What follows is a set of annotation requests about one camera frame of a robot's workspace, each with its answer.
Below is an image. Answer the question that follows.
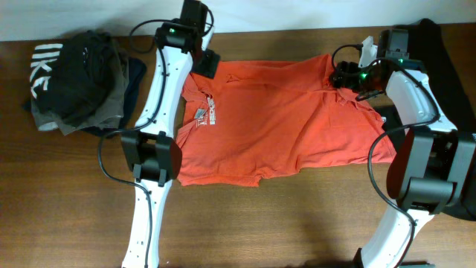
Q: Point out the red polo shirt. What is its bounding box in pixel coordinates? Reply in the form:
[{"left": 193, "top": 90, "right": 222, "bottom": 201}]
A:
[{"left": 176, "top": 54, "right": 396, "bottom": 187}]

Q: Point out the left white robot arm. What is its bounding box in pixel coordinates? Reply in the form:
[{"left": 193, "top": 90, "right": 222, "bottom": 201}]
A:
[{"left": 120, "top": 0, "right": 220, "bottom": 268}]

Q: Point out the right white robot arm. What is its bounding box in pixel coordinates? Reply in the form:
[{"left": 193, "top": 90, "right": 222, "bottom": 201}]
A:
[{"left": 331, "top": 28, "right": 475, "bottom": 267}]

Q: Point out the navy folded shirt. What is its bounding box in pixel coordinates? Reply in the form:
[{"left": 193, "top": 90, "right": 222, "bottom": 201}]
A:
[{"left": 83, "top": 57, "right": 147, "bottom": 136}]

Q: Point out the black garment at right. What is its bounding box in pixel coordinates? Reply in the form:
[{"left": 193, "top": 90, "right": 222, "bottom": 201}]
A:
[{"left": 396, "top": 19, "right": 475, "bottom": 133}]

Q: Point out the grey folded shirt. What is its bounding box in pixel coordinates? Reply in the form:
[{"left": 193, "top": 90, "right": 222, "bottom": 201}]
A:
[{"left": 30, "top": 36, "right": 130, "bottom": 136}]

